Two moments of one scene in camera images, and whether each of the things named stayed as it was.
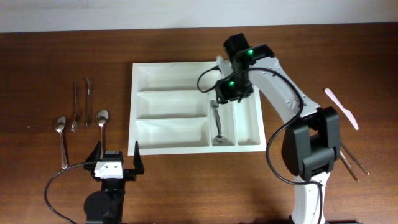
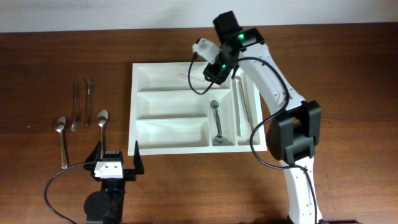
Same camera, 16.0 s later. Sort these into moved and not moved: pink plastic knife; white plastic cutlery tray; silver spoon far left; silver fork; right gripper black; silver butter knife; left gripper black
Moved: right gripper black; pink plastic knife
Not moved: silver fork; silver butter knife; left gripper black; white plastic cutlery tray; silver spoon far left
